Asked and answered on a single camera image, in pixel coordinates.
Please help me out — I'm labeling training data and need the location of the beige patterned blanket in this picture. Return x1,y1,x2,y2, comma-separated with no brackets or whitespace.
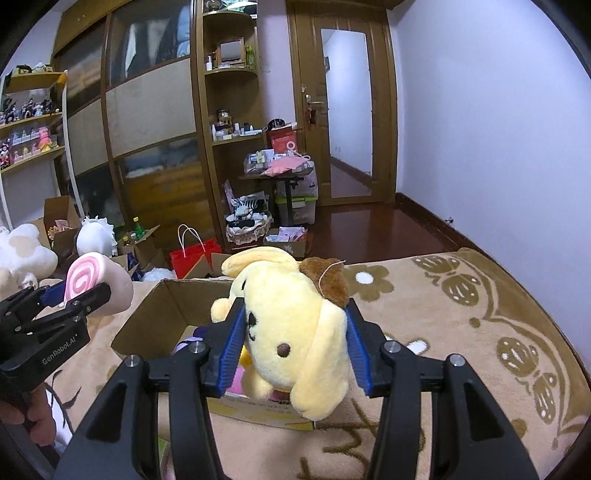
41,248,585,480

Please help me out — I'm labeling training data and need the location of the small dark side table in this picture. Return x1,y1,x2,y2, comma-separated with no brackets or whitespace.
237,165,315,227

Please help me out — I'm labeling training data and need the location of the white fluffy plush toy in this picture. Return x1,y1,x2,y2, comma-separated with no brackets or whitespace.
0,224,59,296

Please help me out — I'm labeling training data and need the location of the tall brown cardboard box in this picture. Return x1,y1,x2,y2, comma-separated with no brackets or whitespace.
43,196,83,260

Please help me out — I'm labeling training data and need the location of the cardboard box with bottles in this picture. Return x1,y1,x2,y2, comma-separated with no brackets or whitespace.
115,224,163,274

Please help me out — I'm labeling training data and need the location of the wooden wall shelf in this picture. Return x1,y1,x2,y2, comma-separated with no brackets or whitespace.
0,70,71,232

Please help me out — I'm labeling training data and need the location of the yellow dog plush toy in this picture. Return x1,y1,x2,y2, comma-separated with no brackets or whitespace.
211,246,352,422

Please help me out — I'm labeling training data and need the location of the pink swirl plush toy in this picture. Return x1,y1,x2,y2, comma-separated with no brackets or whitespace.
64,253,134,319

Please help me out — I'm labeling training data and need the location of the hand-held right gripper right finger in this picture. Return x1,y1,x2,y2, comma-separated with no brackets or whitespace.
344,299,539,480

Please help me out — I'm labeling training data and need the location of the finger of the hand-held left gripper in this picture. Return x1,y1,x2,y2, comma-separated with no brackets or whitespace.
0,281,68,326
18,282,113,334

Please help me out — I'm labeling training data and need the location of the metal door handle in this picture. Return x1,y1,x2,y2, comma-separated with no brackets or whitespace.
304,93,327,124

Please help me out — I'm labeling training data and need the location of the clear plastic storage bin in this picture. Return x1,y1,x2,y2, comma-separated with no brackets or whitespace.
275,193,319,226

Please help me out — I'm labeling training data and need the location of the striped black white cloth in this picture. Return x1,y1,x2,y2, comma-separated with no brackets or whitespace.
229,194,271,228

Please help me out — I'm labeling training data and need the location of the brown wooden wardrobe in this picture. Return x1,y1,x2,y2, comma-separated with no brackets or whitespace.
50,0,219,243

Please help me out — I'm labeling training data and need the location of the red gift box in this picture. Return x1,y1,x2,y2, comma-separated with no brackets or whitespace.
266,126,299,151

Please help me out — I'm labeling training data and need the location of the row of small figurines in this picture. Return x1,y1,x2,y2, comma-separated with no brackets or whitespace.
0,96,62,126

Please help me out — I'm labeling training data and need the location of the white round plush toy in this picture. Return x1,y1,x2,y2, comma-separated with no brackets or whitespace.
76,215,119,259

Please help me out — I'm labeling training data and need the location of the wooden corner shelf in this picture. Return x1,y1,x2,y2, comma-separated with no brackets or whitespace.
193,0,269,234

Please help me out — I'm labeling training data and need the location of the person's left hand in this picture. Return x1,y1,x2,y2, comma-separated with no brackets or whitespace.
0,382,59,435

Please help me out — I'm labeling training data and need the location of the red paper bag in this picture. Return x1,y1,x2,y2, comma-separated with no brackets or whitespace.
169,224,223,280

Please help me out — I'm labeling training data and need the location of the wooden door with mirror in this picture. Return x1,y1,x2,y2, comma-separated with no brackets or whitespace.
285,0,399,207

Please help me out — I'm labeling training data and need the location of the small shallow cardboard box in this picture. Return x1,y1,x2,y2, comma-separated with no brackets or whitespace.
263,226,308,258

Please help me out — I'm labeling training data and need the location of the pink paper pile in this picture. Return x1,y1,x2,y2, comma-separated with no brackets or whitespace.
262,156,315,177

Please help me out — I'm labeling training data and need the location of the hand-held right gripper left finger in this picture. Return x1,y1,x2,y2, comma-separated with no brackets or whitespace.
54,298,248,480

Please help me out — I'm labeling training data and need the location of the wicker basket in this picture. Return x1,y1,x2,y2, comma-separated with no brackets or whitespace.
225,217,273,247

